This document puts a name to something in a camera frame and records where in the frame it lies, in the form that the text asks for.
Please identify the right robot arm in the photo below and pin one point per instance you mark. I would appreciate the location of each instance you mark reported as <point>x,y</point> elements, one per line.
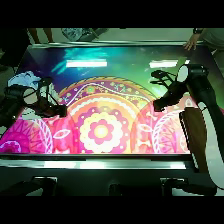
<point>203,90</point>

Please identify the person's forearm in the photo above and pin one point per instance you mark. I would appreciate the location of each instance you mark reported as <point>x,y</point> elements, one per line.
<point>213,35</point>

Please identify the white garment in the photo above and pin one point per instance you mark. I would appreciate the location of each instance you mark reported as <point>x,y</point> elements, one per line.
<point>25,79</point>

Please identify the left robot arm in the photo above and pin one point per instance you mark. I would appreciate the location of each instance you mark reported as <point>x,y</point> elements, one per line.
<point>13,100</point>

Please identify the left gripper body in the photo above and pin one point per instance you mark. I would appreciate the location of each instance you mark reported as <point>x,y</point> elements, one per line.
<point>53,109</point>

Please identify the silver frame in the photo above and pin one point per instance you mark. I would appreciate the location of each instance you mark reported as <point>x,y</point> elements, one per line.
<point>100,165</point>

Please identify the person's hand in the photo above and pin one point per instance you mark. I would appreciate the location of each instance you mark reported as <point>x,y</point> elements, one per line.
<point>191,42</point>

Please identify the brown garment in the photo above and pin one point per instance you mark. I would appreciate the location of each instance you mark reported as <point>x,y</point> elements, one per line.
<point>195,140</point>

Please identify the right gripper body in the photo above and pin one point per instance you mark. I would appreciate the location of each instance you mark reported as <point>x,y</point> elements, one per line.
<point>168,96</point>

